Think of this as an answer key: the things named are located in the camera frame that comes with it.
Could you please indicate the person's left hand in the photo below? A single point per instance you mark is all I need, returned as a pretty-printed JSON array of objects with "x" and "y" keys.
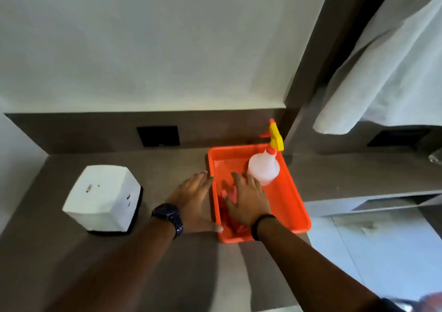
[{"x": 191, "y": 204}]

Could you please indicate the person's right hand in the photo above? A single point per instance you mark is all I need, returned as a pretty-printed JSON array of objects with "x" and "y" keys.
[{"x": 250, "y": 203}]

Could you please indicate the person's right middle finger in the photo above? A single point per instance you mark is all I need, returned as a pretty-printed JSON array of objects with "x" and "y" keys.
[{"x": 251, "y": 182}]

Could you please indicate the person's right thumb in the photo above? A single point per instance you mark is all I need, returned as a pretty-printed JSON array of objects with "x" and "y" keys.
[{"x": 229, "y": 204}]

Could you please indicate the person's left thumb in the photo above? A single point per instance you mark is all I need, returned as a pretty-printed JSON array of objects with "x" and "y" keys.
[{"x": 211, "y": 227}]

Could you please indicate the person's left forearm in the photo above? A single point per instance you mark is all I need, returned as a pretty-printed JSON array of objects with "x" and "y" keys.
[{"x": 121, "y": 273}]

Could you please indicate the person's right forearm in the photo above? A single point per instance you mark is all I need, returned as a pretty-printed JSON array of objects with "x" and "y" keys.
[{"x": 310, "y": 273}]

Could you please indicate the white spray bottle yellow trigger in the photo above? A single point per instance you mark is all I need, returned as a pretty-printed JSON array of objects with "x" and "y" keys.
[{"x": 264, "y": 168}]

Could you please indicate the orange cloth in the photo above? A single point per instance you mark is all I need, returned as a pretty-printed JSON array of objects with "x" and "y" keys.
[{"x": 234, "y": 227}]

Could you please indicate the black wristband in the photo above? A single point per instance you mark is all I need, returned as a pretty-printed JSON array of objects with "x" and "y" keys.
[{"x": 259, "y": 222}]

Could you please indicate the orange plastic tray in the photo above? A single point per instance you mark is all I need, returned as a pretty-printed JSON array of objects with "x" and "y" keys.
[{"x": 286, "y": 201}]

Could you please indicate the dark blue wristwatch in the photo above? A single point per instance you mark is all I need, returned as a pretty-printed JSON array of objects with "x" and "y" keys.
[{"x": 168, "y": 217}]

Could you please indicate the white cube tissue box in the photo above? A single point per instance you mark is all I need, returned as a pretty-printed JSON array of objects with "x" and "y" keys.
[{"x": 102, "y": 198}]

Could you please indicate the white drawer front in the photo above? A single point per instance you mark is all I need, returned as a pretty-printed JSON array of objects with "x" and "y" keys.
[{"x": 366, "y": 203}]

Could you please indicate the white hanging towel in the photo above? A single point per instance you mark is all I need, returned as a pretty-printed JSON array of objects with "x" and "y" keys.
[{"x": 390, "y": 73}]

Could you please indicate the clear glass object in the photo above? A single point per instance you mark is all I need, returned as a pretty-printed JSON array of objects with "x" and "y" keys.
[{"x": 436, "y": 157}]

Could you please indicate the black wall socket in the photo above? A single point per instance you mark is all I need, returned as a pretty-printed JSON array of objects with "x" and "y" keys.
[{"x": 158, "y": 135}]

